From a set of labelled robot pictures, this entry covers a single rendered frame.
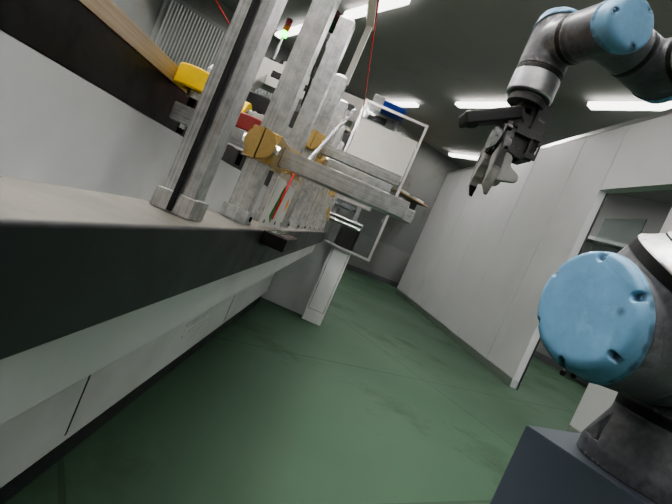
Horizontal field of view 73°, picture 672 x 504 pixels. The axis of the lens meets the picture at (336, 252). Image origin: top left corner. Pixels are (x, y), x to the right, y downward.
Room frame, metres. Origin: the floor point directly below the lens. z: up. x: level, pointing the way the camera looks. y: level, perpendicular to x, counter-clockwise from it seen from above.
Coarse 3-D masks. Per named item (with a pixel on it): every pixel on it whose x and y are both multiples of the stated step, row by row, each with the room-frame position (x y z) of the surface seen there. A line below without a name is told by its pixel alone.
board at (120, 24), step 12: (84, 0) 0.52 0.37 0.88; (96, 0) 0.54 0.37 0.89; (108, 0) 0.56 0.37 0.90; (96, 12) 0.55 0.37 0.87; (108, 12) 0.57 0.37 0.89; (120, 12) 0.59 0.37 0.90; (108, 24) 0.57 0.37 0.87; (120, 24) 0.60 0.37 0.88; (132, 24) 0.62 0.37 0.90; (120, 36) 0.61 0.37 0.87; (132, 36) 0.63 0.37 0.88; (144, 36) 0.66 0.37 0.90; (144, 48) 0.67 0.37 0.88; (156, 48) 0.70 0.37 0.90; (156, 60) 0.71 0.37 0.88; (168, 60) 0.74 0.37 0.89; (168, 72) 0.76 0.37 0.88
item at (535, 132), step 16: (512, 96) 0.91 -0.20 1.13; (528, 96) 0.89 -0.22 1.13; (528, 112) 0.93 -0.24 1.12; (544, 112) 0.91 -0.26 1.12; (496, 128) 0.93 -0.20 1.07; (512, 128) 0.88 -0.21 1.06; (528, 128) 0.89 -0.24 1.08; (544, 128) 0.91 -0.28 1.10; (496, 144) 0.90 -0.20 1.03; (512, 144) 0.90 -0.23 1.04; (528, 144) 0.90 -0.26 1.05; (512, 160) 0.95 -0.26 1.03; (528, 160) 0.90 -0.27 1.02
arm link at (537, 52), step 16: (544, 16) 0.90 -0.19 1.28; (560, 16) 0.88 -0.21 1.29; (544, 32) 0.88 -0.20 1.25; (528, 48) 0.91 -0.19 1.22; (544, 48) 0.88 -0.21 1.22; (528, 64) 0.89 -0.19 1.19; (544, 64) 0.88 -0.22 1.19; (560, 64) 0.88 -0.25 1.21; (576, 64) 0.88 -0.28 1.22; (560, 80) 0.90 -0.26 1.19
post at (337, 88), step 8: (336, 80) 1.23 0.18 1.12; (344, 80) 1.23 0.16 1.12; (336, 88) 1.23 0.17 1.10; (344, 88) 1.25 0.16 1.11; (328, 96) 1.24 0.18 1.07; (336, 96) 1.23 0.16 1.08; (328, 104) 1.23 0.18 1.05; (336, 104) 1.23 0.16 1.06; (320, 112) 1.24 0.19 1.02; (328, 112) 1.23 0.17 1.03; (320, 120) 1.23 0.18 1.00; (328, 120) 1.23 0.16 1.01; (320, 128) 1.23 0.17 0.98; (304, 152) 1.23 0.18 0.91; (312, 152) 1.23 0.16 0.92; (296, 184) 1.23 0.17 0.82; (296, 192) 1.23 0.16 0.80; (296, 200) 1.25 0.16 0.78; (288, 208) 1.23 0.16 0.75; (288, 216) 1.23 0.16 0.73
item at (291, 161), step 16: (176, 112) 0.78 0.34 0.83; (192, 112) 0.78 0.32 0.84; (240, 144) 0.78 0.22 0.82; (288, 160) 0.78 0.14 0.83; (304, 160) 0.78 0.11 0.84; (304, 176) 0.79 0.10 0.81; (320, 176) 0.78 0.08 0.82; (336, 176) 0.78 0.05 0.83; (352, 192) 0.78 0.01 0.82; (368, 192) 0.78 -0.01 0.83; (384, 192) 0.78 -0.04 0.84; (384, 208) 0.78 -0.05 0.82; (400, 208) 0.78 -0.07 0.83
